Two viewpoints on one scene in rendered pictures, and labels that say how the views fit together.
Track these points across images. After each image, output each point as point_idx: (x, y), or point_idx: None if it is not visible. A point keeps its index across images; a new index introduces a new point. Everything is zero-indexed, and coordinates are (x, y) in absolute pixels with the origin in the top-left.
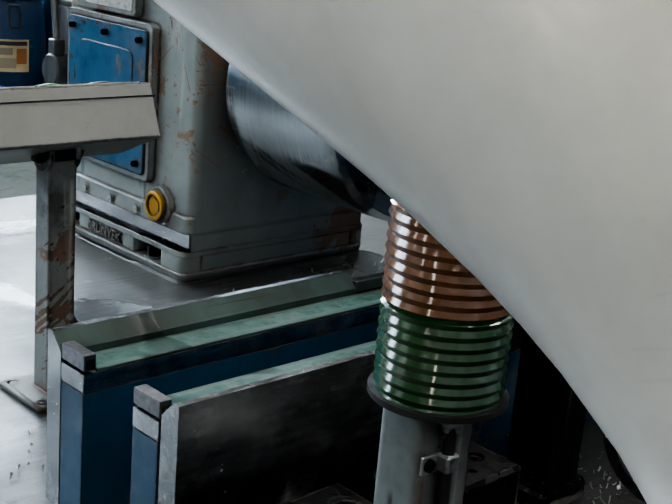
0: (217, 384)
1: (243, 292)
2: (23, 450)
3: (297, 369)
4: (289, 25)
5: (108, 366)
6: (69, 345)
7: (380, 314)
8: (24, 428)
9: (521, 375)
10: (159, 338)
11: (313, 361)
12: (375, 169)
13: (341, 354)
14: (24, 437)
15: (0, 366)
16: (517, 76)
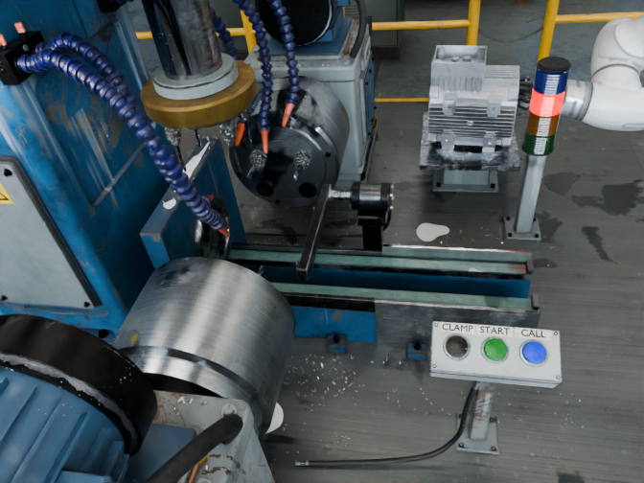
0: (496, 271)
1: (439, 304)
2: (518, 393)
3: (462, 265)
4: None
5: (524, 298)
6: (538, 303)
7: (551, 139)
8: (509, 409)
9: (381, 241)
10: (491, 306)
11: (451, 267)
12: None
13: (437, 266)
14: (513, 402)
15: (485, 479)
16: None
